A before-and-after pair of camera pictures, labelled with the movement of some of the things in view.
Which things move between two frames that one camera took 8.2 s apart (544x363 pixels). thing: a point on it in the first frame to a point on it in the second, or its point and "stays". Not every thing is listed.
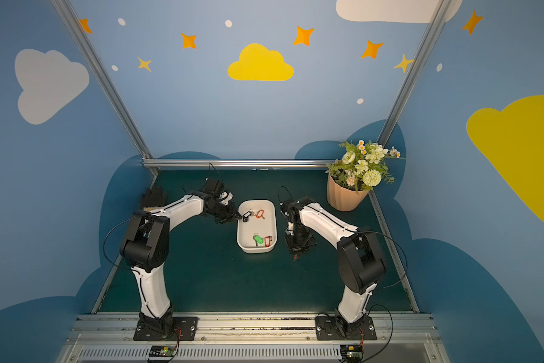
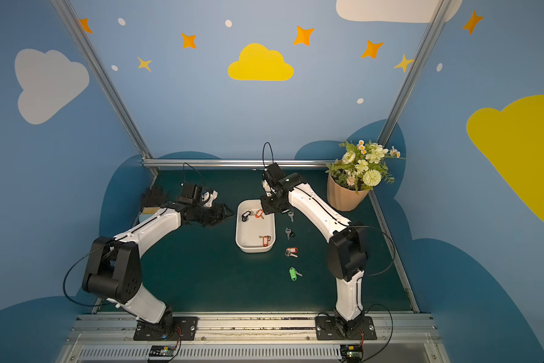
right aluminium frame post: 441,11 stays
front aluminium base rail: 255,338 stays
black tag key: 247,214 stays
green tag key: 258,239 to 293,274
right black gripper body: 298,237 to 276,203
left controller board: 162,351 stays
